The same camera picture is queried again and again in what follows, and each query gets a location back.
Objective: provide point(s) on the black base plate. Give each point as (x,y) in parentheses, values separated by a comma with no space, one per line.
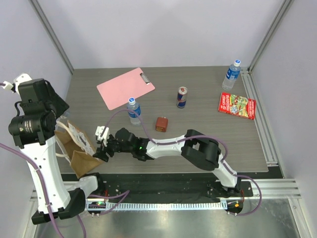
(172,188)

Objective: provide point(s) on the water bottle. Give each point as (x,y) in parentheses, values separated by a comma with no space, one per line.
(231,75)
(134,111)

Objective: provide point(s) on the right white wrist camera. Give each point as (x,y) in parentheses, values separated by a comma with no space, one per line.
(102,134)

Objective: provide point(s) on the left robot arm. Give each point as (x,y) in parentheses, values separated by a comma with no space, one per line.
(33,133)

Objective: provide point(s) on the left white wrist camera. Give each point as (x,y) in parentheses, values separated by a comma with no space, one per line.
(16,82)

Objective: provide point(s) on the red cube power adapter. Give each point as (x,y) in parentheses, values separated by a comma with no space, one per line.
(161,124)

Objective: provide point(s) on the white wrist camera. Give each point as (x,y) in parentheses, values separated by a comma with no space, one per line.
(16,82)
(102,134)

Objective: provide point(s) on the pink clipboard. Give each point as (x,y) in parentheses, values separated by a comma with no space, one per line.
(116,92)

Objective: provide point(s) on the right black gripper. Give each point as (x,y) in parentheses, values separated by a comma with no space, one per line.
(101,155)

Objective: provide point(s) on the red book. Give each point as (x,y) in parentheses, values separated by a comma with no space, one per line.
(237,106)

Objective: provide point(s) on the slotted cable duct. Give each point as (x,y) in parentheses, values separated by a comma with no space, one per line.
(104,206)

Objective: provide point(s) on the red bull can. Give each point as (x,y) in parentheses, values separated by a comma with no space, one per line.
(182,94)

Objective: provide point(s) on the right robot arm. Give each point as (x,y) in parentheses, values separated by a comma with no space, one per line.
(201,151)

